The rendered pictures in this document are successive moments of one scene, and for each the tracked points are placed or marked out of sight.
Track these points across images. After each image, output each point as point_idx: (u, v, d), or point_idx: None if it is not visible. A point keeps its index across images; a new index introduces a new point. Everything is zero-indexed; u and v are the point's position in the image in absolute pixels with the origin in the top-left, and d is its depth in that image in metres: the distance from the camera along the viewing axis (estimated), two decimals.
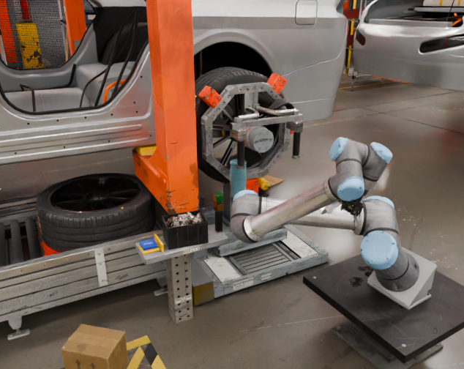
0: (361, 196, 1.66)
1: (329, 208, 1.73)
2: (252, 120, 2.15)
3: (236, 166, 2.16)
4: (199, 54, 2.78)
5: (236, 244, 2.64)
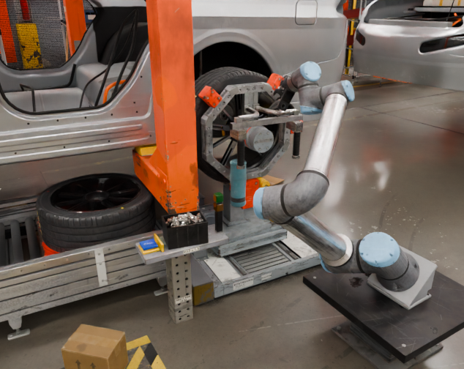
0: None
1: None
2: (252, 120, 2.15)
3: (236, 166, 2.16)
4: (199, 54, 2.78)
5: (236, 244, 2.64)
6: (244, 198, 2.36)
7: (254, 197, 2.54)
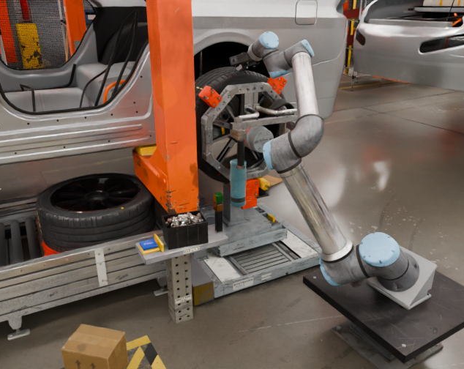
0: None
1: None
2: (252, 120, 2.15)
3: (237, 166, 2.16)
4: (199, 54, 2.78)
5: (236, 244, 2.64)
6: (244, 198, 2.36)
7: (254, 197, 2.54)
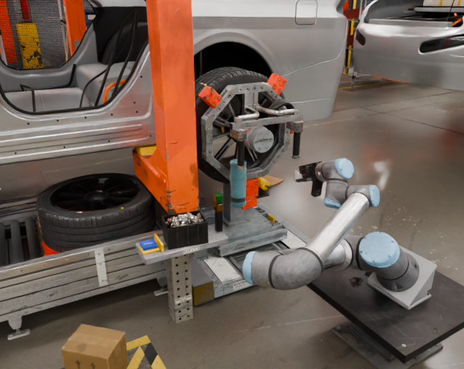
0: (312, 168, 2.03)
1: None
2: (252, 120, 2.15)
3: (237, 166, 2.16)
4: (199, 54, 2.78)
5: (236, 244, 2.64)
6: (244, 198, 2.36)
7: (254, 197, 2.54)
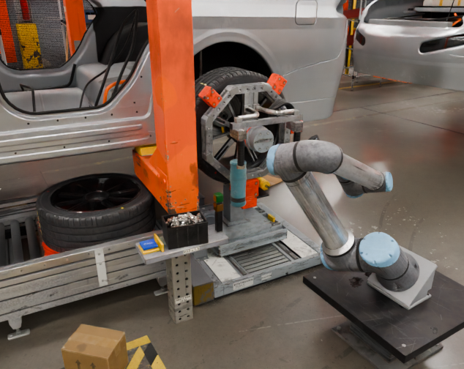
0: None
1: None
2: (252, 120, 2.15)
3: (237, 166, 2.16)
4: (199, 54, 2.78)
5: (236, 244, 2.64)
6: (244, 198, 2.36)
7: (254, 197, 2.54)
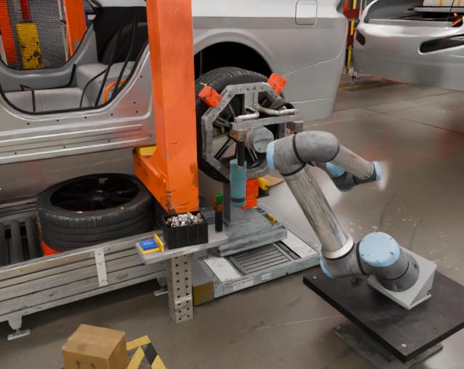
0: None
1: None
2: (252, 120, 2.15)
3: (237, 166, 2.16)
4: (199, 54, 2.78)
5: (236, 244, 2.64)
6: (244, 198, 2.36)
7: (254, 197, 2.54)
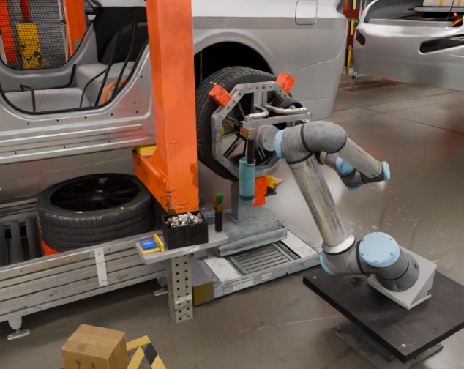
0: None
1: None
2: (262, 118, 2.17)
3: (247, 164, 2.19)
4: (199, 54, 2.78)
5: (236, 244, 2.64)
6: (252, 195, 2.38)
7: (262, 195, 2.56)
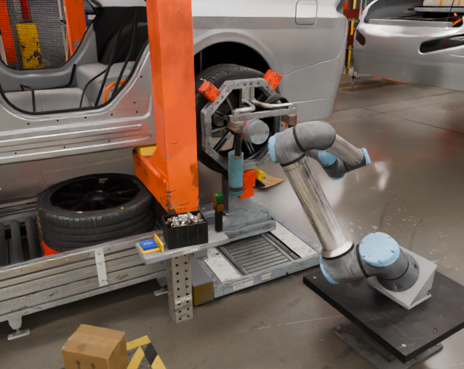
0: None
1: None
2: (249, 113, 2.28)
3: (234, 156, 2.30)
4: (199, 54, 2.78)
5: (227, 235, 2.75)
6: (241, 187, 2.49)
7: (251, 187, 2.67)
